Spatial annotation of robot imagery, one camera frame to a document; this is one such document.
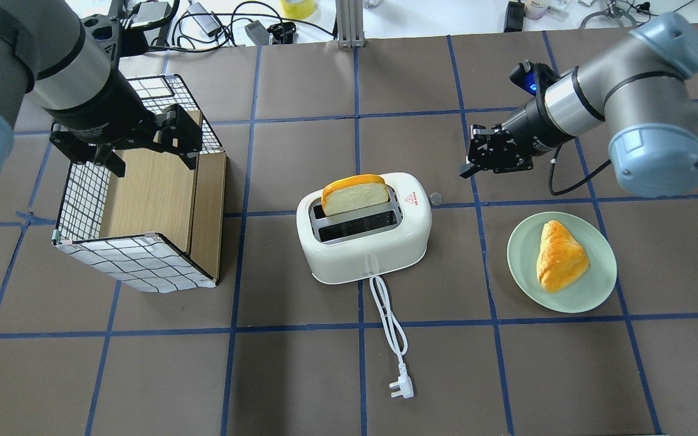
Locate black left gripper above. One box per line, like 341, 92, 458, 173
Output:
50, 104, 202, 177

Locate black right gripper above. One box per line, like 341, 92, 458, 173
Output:
459, 124, 534, 179

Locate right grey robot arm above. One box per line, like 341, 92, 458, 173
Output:
459, 12, 698, 198

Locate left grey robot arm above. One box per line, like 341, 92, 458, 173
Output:
0, 1, 202, 177

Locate bread slice in toaster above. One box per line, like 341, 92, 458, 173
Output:
321, 174, 390, 216

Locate white two-slot toaster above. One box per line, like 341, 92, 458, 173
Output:
296, 172, 432, 285

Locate wooden box with checked cloth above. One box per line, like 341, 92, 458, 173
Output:
51, 74, 227, 293

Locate golden triangular pastry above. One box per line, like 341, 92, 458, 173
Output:
536, 220, 590, 293

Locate pale green plate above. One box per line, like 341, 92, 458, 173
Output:
506, 211, 617, 314

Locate black power adapter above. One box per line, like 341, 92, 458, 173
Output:
502, 1, 525, 33

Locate yellow tape roll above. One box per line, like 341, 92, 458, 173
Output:
280, 0, 317, 20

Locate tangled black cables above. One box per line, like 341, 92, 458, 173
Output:
161, 0, 334, 54

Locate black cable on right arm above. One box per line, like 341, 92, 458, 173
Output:
548, 144, 614, 197

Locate aluminium frame post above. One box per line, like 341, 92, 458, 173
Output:
335, 0, 367, 48

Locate white toaster power cable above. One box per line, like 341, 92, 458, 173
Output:
368, 274, 415, 400

